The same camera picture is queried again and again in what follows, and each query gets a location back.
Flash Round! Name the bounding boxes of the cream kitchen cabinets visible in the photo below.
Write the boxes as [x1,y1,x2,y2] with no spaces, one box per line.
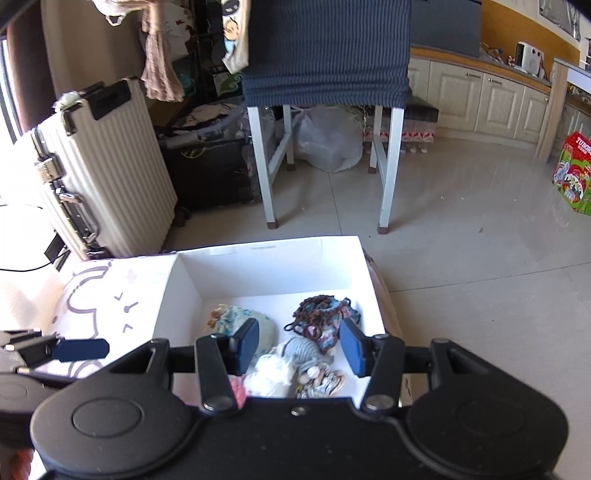
[408,47,551,150]

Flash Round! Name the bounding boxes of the white table with dark cloth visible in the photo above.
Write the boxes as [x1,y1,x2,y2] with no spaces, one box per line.
[242,1,412,234]

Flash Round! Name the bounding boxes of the pink crochet doll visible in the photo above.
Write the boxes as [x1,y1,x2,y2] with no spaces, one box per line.
[228,375,247,409]

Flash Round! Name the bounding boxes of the white cardboard box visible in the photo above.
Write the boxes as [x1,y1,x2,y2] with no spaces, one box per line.
[151,235,388,409]

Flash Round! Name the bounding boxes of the white fluffy scrunchie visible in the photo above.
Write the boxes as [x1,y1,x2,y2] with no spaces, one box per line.
[243,354,296,398]

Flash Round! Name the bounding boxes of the red green cardboard box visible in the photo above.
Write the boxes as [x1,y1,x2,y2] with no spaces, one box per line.
[552,132,591,216]

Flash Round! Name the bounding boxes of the white kitchen appliance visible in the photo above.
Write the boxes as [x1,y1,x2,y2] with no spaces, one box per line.
[514,42,544,77]

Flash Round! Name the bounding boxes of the blue floral drawstring pouch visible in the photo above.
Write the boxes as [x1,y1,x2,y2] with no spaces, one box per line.
[206,304,279,363]

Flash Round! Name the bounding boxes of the cartoon tote bag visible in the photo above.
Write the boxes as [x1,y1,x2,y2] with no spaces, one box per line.
[221,0,250,74]

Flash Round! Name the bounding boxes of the pink hanging scarf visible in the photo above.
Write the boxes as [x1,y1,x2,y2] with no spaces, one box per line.
[141,1,184,102]

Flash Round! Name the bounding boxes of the black cable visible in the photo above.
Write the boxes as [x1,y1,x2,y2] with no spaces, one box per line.
[0,232,70,273]

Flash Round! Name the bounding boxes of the cream ribbed suitcase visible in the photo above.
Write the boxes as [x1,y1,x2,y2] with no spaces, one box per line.
[8,77,177,260]

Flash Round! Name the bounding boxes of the white plastic bag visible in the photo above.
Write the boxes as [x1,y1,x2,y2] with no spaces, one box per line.
[294,105,363,174]

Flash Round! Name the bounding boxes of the wooden table leg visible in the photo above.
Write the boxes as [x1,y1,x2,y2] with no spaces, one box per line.
[535,59,568,162]

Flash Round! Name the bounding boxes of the white cartoon bed sheet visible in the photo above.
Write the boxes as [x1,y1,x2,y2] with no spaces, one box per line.
[0,250,403,480]

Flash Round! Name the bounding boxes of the grey-blue crochet toy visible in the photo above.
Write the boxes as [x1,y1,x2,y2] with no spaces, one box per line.
[276,337,327,371]

